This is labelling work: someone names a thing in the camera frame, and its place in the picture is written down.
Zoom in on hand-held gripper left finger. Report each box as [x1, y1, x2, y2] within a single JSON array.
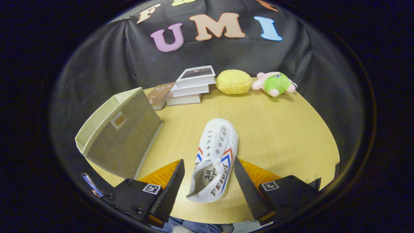
[[103, 159, 185, 227]]

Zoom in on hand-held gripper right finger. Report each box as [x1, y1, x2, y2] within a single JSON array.
[[234, 158, 321, 226]]

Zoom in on white canvas shoe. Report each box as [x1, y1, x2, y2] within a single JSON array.
[[186, 118, 239, 204]]

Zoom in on grey fabric storage box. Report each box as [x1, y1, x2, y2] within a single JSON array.
[[75, 87, 164, 180]]

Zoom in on person's blue jeans leg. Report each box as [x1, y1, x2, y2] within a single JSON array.
[[152, 216, 235, 233]]

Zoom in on small shiny phone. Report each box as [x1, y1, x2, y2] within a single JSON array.
[[81, 173, 104, 198]]

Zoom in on thin brown cover book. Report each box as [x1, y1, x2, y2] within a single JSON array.
[[146, 82, 176, 111]]

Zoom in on plain white book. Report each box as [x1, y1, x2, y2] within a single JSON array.
[[170, 83, 210, 97]]

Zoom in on yellow round plush toy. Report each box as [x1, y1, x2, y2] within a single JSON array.
[[216, 69, 252, 95]]

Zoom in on pink plush toy green shirt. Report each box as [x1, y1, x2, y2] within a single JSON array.
[[252, 72, 298, 97]]

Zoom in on white book dark cover photo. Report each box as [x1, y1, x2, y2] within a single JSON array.
[[175, 65, 216, 89]]

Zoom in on black backdrop cloth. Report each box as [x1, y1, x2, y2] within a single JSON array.
[[50, 0, 364, 182]]

